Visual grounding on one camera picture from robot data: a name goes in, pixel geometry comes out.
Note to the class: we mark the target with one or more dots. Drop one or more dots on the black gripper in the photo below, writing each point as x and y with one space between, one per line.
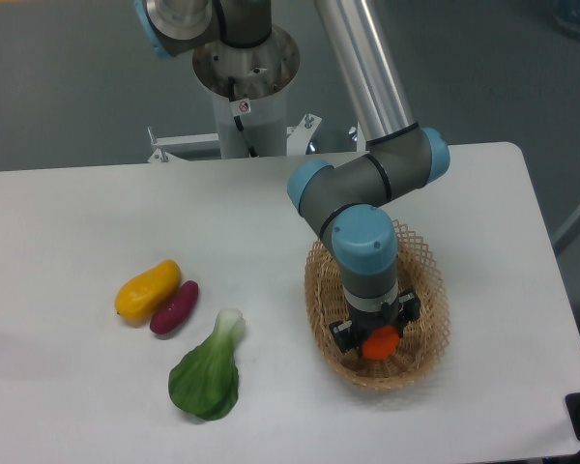
348 335

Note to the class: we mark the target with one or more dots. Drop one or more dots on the orange fruit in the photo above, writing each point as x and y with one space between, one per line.
381 344

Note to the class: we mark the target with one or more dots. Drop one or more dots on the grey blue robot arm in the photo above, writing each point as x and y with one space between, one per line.
343 204

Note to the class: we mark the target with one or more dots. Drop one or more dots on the woven wicker basket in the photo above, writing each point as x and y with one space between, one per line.
424 341

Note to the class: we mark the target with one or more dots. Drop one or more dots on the green bok choy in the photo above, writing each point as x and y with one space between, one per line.
205 383

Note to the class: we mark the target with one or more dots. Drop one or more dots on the purple sweet potato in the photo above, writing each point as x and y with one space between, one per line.
178 311

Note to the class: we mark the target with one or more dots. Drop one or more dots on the yellow mango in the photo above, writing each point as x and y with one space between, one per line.
139 298

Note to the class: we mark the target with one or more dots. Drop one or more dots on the white frame at right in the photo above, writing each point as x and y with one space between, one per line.
567 233

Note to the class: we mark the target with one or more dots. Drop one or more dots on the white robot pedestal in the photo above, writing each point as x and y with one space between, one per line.
249 90

